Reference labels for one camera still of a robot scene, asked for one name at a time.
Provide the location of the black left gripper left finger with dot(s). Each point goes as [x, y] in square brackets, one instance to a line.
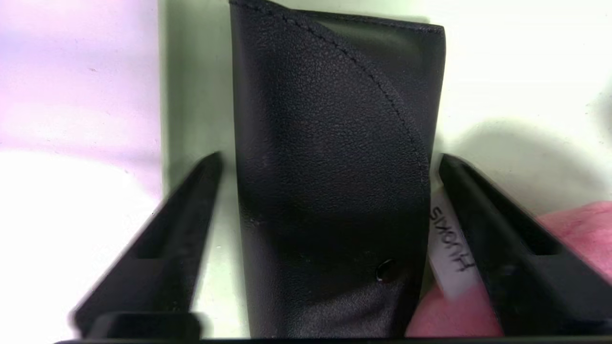
[158, 267]

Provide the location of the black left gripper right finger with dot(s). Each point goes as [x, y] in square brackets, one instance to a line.
[526, 277]

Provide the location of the pink plush peach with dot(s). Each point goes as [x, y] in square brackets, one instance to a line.
[588, 229]

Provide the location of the light green plastic tray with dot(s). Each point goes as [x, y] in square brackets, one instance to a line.
[196, 95]

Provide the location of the black leather pouch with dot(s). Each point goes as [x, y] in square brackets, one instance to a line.
[330, 167]

